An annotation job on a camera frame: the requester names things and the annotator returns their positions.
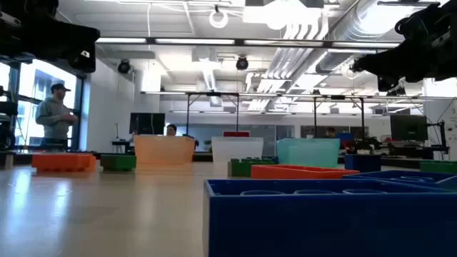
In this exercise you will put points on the black monitor stand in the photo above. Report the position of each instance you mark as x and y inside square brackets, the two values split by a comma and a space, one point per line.
[443, 137]

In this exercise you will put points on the grey short post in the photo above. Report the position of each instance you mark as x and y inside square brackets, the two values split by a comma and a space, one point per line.
[9, 160]

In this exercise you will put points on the black metal station frame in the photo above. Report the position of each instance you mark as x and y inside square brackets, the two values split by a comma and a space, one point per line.
[362, 118]
[214, 94]

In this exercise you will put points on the black computer monitor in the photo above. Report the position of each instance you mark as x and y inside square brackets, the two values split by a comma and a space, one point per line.
[408, 127]
[146, 124]

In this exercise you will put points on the green toy building block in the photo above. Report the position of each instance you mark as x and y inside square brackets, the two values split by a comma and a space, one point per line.
[239, 169]
[118, 163]
[439, 167]

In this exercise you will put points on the silver ventilation duct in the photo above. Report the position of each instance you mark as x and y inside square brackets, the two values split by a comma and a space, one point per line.
[357, 25]

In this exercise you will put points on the orange translucent plastic bin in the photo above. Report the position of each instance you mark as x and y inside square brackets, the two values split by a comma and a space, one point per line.
[164, 142]

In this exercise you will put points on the person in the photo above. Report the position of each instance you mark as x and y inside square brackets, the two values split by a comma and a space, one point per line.
[331, 132]
[53, 118]
[171, 130]

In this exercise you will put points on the black table edge rail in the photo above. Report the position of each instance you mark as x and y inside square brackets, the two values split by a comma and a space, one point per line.
[203, 157]

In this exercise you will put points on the teal translucent plastic bin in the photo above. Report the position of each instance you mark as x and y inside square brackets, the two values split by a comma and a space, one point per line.
[321, 153]

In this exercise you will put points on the red box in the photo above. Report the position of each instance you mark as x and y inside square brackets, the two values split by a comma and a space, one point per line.
[235, 134]

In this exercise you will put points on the blue box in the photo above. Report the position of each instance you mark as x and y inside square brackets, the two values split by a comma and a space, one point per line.
[344, 136]

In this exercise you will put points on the black round ceiling device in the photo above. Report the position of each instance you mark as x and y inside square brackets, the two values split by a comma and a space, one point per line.
[124, 67]
[242, 64]

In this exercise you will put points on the large black-framed window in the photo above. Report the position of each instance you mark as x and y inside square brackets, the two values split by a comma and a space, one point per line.
[53, 71]

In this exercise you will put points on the dark background desk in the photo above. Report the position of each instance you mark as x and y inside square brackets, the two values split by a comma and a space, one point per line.
[119, 142]

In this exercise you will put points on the black tripod-mounted device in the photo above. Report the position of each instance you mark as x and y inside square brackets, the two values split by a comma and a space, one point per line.
[7, 107]

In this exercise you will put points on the dark background robot arms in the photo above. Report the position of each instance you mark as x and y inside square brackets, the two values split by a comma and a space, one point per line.
[364, 145]

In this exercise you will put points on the clear translucent plastic bin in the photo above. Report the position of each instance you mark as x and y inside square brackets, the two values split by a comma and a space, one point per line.
[235, 144]

